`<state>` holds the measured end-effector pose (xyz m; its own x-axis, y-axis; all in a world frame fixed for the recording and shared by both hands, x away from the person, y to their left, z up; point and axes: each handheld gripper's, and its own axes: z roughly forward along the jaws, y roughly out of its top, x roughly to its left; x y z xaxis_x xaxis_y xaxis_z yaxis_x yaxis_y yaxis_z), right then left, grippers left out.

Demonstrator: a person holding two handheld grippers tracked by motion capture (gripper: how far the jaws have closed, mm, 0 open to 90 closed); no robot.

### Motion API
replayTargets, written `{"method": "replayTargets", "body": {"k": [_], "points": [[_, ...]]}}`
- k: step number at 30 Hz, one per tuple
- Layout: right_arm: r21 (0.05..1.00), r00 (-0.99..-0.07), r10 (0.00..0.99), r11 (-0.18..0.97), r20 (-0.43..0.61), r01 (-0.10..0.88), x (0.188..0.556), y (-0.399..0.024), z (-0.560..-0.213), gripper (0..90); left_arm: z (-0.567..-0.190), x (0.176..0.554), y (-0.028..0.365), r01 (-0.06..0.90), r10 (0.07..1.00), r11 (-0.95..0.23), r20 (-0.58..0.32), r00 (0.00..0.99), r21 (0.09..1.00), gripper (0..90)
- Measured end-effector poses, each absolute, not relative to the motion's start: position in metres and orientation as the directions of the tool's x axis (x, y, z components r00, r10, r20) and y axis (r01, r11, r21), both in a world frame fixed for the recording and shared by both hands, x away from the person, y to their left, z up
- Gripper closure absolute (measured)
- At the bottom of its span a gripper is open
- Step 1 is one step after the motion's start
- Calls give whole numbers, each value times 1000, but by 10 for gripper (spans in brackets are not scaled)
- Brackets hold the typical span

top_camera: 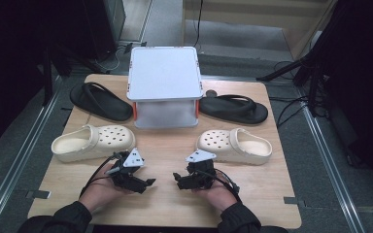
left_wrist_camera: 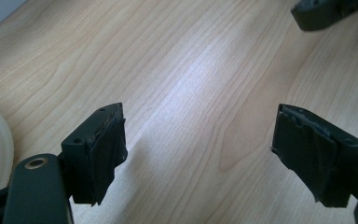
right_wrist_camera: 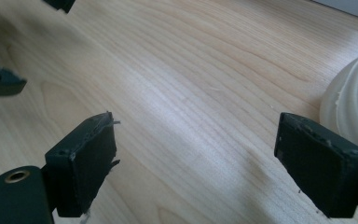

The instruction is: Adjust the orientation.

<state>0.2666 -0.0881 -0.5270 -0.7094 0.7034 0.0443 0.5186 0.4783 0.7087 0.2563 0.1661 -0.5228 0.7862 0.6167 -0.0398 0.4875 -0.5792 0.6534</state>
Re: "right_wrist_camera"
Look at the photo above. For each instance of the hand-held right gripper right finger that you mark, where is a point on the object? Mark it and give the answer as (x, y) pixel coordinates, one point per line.
(320, 165)

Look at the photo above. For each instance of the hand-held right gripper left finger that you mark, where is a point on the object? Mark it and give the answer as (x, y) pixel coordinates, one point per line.
(80, 161)

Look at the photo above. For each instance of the cream perforated clog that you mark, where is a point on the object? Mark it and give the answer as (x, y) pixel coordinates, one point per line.
(354, 109)

